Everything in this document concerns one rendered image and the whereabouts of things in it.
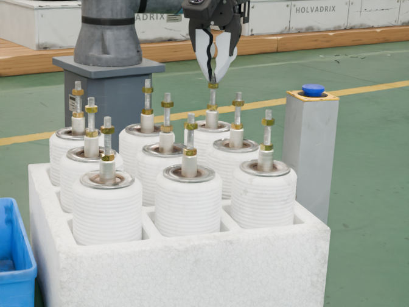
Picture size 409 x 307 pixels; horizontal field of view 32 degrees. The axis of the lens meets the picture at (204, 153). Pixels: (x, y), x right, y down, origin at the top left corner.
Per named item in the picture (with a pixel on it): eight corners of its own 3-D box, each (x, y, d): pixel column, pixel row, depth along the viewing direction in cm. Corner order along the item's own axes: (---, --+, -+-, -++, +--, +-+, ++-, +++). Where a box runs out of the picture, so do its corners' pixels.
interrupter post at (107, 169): (96, 184, 98) (96, 161, 97) (101, 178, 101) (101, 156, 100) (113, 186, 98) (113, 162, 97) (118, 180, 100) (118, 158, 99)
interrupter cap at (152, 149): (134, 148, 115) (134, 144, 115) (176, 143, 119) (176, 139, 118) (154, 162, 109) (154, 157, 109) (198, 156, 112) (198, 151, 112)
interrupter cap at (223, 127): (237, 126, 131) (237, 122, 131) (226, 136, 124) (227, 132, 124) (196, 122, 133) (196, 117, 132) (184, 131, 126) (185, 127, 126)
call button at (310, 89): (297, 95, 129) (297, 83, 129) (317, 94, 130) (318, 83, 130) (307, 100, 126) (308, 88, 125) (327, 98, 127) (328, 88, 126)
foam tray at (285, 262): (31, 257, 132) (27, 163, 127) (229, 236, 145) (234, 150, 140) (62, 379, 97) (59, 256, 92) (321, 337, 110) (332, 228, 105)
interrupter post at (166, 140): (156, 151, 114) (156, 131, 113) (169, 149, 115) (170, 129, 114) (162, 155, 112) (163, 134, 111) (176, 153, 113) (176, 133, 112)
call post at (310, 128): (274, 250, 139) (285, 92, 130) (306, 247, 142) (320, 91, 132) (290, 266, 133) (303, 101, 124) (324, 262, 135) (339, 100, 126)
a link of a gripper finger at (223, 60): (242, 79, 129) (243, 27, 126) (229, 84, 123) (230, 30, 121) (226, 77, 130) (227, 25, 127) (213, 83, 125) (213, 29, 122)
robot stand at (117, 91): (53, 183, 170) (50, 56, 162) (122, 170, 181) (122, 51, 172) (92, 208, 156) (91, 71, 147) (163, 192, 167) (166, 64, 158)
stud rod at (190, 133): (193, 164, 103) (195, 112, 101) (192, 166, 102) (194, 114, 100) (186, 163, 103) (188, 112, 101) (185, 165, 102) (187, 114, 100)
